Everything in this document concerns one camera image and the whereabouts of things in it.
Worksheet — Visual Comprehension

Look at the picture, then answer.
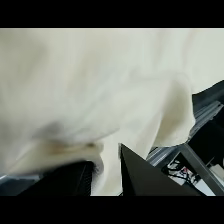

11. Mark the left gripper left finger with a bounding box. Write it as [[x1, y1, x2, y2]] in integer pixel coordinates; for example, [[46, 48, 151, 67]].
[[18, 160, 95, 197]]

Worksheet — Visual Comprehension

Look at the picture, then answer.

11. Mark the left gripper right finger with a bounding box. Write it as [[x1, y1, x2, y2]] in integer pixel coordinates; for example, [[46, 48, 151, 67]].
[[119, 143, 205, 197]]

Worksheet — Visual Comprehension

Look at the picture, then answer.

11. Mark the cream shirt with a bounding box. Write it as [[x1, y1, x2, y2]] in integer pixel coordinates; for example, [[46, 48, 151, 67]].
[[0, 28, 224, 197]]

